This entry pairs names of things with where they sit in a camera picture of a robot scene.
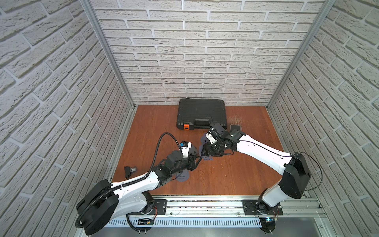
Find grey phone stand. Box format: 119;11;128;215
175;170;190;182
199;144;213;161

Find black phone stand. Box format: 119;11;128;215
230;124;241;132

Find purple-grey phone stand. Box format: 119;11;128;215
200;133;209;144

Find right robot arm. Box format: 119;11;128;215
201;129;311;212

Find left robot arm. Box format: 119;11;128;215
75;150;202;236

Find dark grey stand wooden base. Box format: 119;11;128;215
189;147;198;156

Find black plastic tool case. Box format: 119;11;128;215
176;98;228;130

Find small black clip object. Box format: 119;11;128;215
124;166;137;179

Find right corner aluminium profile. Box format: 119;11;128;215
266;0;336;110

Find corner aluminium profile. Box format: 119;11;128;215
81;0;136;109
266;0;336;110

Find left corner aluminium profile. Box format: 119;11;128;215
81;0;136;109

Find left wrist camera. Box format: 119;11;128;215
180;141;192;158

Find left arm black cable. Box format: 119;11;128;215
74;132;182;229

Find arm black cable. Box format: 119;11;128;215
74;132;182;229
207;114;323;193

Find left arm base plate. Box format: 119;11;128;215
130;199;167;215

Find aluminium front rail frame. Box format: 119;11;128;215
103;195;336;237

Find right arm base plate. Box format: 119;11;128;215
242;199;283;216

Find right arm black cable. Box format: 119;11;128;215
207;114;323;193

